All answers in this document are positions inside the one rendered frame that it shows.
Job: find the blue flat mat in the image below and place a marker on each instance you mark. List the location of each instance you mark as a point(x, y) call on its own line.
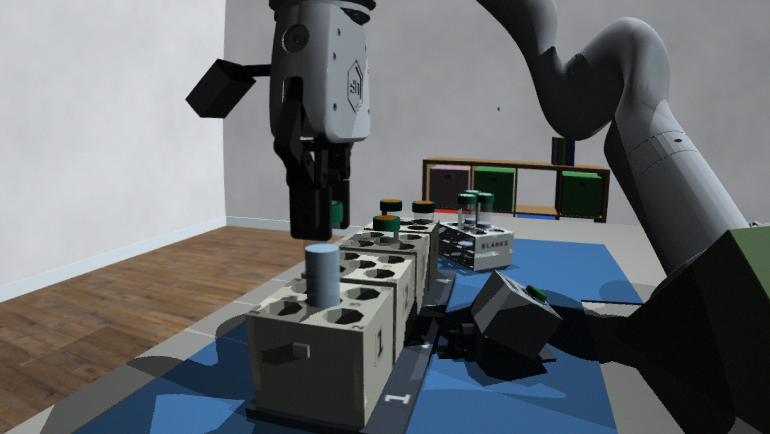
point(208, 392)

